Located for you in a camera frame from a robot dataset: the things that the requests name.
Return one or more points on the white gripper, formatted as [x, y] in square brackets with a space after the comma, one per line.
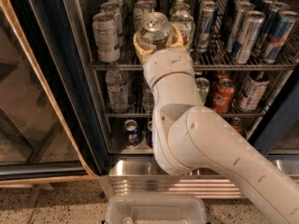
[168, 64]

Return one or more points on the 7up can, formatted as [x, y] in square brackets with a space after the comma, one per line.
[106, 38]
[155, 30]
[186, 26]

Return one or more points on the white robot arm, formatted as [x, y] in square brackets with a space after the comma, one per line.
[187, 135]

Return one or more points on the green soda can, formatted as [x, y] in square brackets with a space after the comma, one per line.
[203, 86]

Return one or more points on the silver blue energy can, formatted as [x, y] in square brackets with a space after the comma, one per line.
[206, 21]

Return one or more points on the right pepsi can bottom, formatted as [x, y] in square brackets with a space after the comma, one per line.
[149, 133]

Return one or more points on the pepsi can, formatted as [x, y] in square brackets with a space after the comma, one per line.
[149, 133]
[131, 129]

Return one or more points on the red coca cola can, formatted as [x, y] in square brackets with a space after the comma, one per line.
[222, 95]

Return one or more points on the front silver energy can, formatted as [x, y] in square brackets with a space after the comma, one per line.
[246, 36]

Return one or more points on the left pepsi can bottom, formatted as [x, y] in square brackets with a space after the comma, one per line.
[131, 129]

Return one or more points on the white blue tall can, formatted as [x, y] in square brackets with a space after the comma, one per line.
[252, 91]

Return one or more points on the right coke can bottom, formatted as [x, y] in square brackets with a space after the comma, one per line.
[237, 123]

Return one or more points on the blue red bull can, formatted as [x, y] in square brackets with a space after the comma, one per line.
[278, 35]

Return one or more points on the steel fridge base grille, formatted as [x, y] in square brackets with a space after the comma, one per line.
[140, 177]

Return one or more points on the glass fridge door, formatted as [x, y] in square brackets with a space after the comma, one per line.
[49, 130]

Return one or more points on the right water bottle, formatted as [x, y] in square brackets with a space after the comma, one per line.
[147, 100]

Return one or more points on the water bottle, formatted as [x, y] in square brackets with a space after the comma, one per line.
[117, 88]
[147, 100]

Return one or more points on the left water bottle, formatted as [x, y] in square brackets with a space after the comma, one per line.
[117, 88]

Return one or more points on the clear plastic bin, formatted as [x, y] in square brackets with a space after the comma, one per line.
[155, 209]

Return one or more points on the lower wire shelf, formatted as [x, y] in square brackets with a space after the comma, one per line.
[136, 110]

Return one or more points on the wire shelf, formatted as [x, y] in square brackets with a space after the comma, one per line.
[215, 58]
[136, 110]

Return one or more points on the upper wire shelf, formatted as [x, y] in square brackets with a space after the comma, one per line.
[215, 58]

